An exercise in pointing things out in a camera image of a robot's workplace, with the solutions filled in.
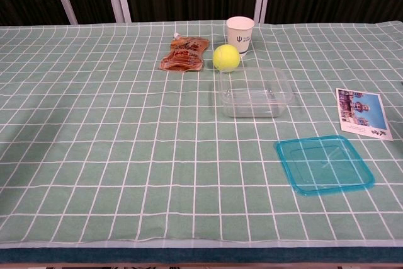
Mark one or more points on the clear plastic container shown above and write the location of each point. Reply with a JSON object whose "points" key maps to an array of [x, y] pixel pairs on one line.
{"points": [[252, 105]]}

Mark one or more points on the blue container lid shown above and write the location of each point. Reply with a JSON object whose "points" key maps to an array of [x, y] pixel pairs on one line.
{"points": [[324, 165]]}

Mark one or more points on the yellow tennis ball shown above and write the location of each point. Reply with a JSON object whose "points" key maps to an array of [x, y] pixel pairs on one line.
{"points": [[226, 58]]}

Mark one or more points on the brown sauce pouch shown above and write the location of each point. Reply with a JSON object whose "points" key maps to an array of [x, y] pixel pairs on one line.
{"points": [[184, 54]]}

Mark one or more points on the green checked tablecloth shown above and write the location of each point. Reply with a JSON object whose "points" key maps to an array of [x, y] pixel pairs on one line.
{"points": [[126, 155]]}

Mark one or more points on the white paper cup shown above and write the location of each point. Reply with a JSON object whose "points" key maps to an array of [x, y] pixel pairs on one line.
{"points": [[240, 34]]}

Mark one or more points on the dark teal table edge strip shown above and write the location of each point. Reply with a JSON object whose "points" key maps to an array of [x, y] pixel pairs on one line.
{"points": [[189, 255]]}

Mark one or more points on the postcard with building photo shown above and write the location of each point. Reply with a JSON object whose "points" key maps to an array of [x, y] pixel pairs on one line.
{"points": [[365, 114]]}

